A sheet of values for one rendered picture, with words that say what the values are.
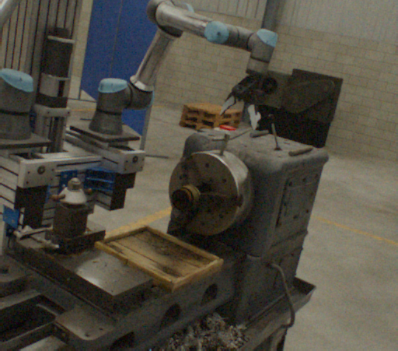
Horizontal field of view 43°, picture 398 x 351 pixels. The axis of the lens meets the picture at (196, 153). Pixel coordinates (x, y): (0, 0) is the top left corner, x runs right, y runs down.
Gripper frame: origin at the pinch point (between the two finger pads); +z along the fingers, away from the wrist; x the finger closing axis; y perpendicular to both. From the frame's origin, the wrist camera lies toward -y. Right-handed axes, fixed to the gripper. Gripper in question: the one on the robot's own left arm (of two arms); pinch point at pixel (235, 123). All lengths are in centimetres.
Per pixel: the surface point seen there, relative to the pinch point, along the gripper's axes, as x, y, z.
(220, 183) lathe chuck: -5.7, -8.1, 21.0
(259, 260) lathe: -24, 9, 48
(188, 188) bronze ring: 0.0, -19.5, 24.2
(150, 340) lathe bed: -19, -48, 63
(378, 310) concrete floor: -59, 208, 131
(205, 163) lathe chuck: 2.8, -7.7, 17.0
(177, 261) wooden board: -9, -27, 47
